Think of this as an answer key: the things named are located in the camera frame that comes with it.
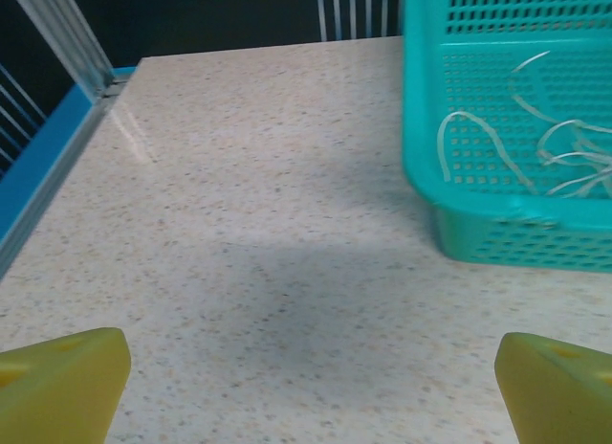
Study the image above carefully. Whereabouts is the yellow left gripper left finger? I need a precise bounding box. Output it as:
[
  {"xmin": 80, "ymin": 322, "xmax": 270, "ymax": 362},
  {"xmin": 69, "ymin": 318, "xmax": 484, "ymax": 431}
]
[{"xmin": 0, "ymin": 326, "xmax": 133, "ymax": 444}]

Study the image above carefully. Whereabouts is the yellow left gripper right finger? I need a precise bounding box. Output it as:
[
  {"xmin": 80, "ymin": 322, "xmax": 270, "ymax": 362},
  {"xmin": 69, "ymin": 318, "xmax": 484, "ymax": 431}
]
[{"xmin": 494, "ymin": 332, "xmax": 612, "ymax": 444}]

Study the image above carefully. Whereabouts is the white cable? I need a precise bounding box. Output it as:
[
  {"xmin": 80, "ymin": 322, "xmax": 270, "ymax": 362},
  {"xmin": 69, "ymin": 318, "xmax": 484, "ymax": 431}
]
[
  {"xmin": 535, "ymin": 118, "xmax": 612, "ymax": 200},
  {"xmin": 437, "ymin": 110, "xmax": 540, "ymax": 197},
  {"xmin": 509, "ymin": 50, "xmax": 556, "ymax": 124}
]

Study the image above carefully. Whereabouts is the blue table edge strip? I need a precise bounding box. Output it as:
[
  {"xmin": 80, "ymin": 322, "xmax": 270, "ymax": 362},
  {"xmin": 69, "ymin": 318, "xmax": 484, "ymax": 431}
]
[{"xmin": 0, "ymin": 64, "xmax": 140, "ymax": 264}]

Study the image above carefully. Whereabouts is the teal plastic basket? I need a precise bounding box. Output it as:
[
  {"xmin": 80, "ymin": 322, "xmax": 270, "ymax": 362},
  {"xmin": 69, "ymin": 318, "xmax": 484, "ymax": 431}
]
[{"xmin": 400, "ymin": 0, "xmax": 612, "ymax": 275}]

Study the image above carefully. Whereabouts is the aluminium frame post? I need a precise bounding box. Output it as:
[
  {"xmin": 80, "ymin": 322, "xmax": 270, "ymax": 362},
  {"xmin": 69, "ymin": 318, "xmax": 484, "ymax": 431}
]
[{"xmin": 7, "ymin": 0, "xmax": 123, "ymax": 94}]

